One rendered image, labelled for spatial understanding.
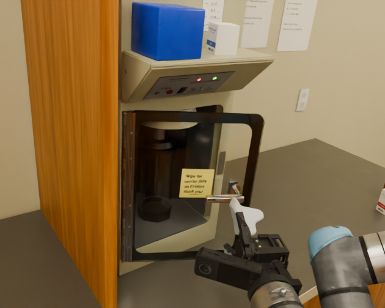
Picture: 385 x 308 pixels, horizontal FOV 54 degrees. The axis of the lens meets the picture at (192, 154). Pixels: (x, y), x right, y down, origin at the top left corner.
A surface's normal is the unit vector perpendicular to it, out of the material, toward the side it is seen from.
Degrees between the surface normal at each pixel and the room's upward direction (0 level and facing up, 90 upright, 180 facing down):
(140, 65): 90
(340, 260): 43
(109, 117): 90
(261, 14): 90
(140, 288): 0
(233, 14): 90
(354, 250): 39
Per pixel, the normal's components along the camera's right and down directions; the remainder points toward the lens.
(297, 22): 0.59, 0.38
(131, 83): -0.80, 0.18
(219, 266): -0.32, 0.35
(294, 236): 0.09, -0.91
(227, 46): 0.34, 0.42
